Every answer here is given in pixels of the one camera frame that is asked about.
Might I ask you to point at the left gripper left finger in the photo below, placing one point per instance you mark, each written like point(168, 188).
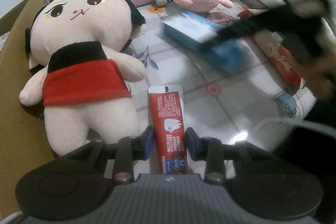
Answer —
point(129, 150)

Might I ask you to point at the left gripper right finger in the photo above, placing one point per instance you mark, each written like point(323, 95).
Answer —
point(210, 151)

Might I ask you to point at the red toothpaste tube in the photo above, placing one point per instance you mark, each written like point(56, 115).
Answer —
point(167, 108)

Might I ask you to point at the blue mask box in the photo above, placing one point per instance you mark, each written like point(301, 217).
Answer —
point(191, 30)

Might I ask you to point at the black-haired red-dress plush doll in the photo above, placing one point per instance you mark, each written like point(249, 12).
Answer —
point(80, 47)

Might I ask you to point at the person's right hand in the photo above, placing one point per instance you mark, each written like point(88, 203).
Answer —
point(315, 73)

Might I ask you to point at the pink red tissue pack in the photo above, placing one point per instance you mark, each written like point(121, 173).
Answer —
point(270, 44)

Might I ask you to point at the brown cardboard box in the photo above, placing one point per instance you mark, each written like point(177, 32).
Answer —
point(24, 144)

